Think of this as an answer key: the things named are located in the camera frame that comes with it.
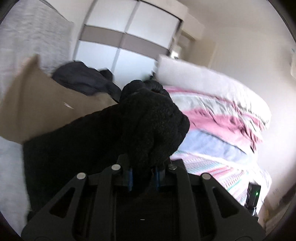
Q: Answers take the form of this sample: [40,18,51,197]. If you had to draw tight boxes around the black fleece garment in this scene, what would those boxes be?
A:
[23,80,190,219]

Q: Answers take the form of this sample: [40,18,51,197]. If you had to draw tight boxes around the pink striped patterned blanket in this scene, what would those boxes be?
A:
[166,86,271,208]

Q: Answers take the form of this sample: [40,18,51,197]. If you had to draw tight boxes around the white quilted bed cover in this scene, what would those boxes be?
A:
[0,138,30,234]

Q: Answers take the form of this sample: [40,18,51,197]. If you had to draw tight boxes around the olive brown garment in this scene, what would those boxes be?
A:
[1,55,116,144]

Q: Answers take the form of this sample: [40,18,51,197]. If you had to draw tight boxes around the dark navy garment pile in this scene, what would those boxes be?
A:
[52,61,121,102]

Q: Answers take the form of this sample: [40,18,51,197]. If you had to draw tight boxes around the white pillow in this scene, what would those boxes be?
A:
[156,55,268,113]

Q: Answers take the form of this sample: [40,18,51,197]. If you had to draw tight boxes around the white sliding wardrobe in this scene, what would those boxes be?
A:
[74,1,182,88]

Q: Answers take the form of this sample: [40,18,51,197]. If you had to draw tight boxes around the grey quilted headboard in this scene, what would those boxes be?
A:
[1,1,73,95]

